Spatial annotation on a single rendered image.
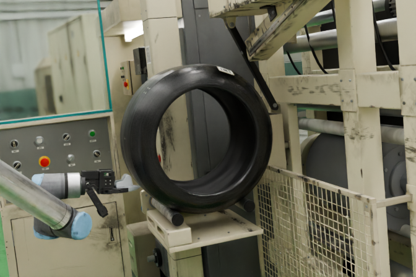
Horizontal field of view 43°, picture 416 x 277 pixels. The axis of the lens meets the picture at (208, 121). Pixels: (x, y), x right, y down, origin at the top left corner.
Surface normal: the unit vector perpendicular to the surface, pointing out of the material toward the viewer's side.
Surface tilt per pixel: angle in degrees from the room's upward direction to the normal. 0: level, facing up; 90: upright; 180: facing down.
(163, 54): 90
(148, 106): 64
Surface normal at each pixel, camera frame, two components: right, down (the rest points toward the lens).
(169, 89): 0.21, -0.08
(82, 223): 0.86, 0.04
